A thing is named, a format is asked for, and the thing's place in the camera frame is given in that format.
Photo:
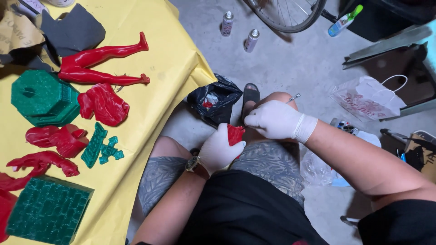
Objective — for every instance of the person's right hand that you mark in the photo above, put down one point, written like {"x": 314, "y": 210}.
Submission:
{"x": 279, "y": 119}

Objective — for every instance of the person's left hand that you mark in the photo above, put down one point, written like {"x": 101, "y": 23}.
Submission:
{"x": 216, "y": 151}

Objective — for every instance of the person's right fingers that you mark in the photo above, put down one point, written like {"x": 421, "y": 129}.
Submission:
{"x": 255, "y": 119}

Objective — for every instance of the small red printed part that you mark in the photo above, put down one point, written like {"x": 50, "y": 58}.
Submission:
{"x": 235, "y": 134}

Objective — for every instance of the thin metal pick tool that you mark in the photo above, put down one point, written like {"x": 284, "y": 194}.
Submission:
{"x": 293, "y": 98}

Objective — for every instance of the black slide sandal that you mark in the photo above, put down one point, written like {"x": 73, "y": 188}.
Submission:
{"x": 250, "y": 97}

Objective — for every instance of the black plastic bag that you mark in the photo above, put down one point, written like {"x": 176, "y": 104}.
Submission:
{"x": 218, "y": 98}

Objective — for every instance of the grey patterned shorts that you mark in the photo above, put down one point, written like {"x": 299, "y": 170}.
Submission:
{"x": 272, "y": 166}

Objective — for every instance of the white spray can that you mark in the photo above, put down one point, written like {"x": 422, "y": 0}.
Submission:
{"x": 251, "y": 40}
{"x": 227, "y": 23}

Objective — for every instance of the clear plastic bag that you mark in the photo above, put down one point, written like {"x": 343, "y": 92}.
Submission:
{"x": 316, "y": 168}

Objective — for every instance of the set of paint markers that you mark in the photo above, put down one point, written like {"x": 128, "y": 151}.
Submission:
{"x": 346, "y": 127}

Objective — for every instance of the black shirt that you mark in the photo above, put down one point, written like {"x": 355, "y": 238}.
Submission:
{"x": 245, "y": 211}

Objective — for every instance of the person's left leg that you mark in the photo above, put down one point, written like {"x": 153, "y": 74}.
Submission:
{"x": 167, "y": 146}

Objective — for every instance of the bicycle wheel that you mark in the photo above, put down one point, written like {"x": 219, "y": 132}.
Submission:
{"x": 289, "y": 17}

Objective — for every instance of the white paper shopping bag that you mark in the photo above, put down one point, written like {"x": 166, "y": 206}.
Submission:
{"x": 364, "y": 100}

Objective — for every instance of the yellow paper table cover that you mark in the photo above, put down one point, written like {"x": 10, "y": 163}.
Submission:
{"x": 143, "y": 136}

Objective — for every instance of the green cap spray bottle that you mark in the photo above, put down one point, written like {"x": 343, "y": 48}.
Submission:
{"x": 344, "y": 21}

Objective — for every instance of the green printed cross piece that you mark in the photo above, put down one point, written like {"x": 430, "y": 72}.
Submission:
{"x": 110, "y": 151}

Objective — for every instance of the red printed figure torso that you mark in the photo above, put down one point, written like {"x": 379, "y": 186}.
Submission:
{"x": 105, "y": 103}

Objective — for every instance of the green printed ladder piece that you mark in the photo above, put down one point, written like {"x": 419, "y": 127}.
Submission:
{"x": 93, "y": 145}

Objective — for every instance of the red printed figure legs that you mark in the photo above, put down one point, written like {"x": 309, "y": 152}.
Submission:
{"x": 98, "y": 63}

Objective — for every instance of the brown cardboard piece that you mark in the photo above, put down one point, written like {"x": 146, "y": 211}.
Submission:
{"x": 420, "y": 155}

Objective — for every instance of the black storage bin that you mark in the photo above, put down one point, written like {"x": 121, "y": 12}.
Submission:
{"x": 391, "y": 17}

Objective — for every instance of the dark grey sandpaper sheet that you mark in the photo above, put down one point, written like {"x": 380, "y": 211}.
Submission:
{"x": 73, "y": 32}

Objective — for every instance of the green printed octagonal base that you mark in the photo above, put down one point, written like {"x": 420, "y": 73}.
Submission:
{"x": 44, "y": 98}

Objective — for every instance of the white cup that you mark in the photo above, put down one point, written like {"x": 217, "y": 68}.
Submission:
{"x": 61, "y": 2}

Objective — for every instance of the green printed brick block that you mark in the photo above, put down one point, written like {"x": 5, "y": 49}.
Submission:
{"x": 47, "y": 211}

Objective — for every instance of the brown sandpaper sheet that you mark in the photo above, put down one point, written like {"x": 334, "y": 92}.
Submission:
{"x": 18, "y": 32}

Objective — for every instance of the red printed cape piece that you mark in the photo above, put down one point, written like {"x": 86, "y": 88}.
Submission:
{"x": 6, "y": 200}

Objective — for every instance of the grey metal bench frame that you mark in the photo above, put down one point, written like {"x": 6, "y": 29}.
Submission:
{"x": 391, "y": 44}

